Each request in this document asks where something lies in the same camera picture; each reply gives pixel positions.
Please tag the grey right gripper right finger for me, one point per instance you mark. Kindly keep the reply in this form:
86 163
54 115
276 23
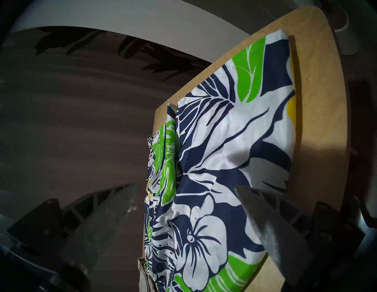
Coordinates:
279 235

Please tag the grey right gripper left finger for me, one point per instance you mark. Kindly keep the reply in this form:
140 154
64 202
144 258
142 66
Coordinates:
97 223

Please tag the light wooden table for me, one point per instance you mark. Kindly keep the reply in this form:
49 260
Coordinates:
321 117

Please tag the tall dark leafy plant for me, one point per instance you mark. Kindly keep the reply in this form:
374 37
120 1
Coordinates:
165 61

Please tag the white round plant pot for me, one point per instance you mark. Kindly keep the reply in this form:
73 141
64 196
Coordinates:
349 38

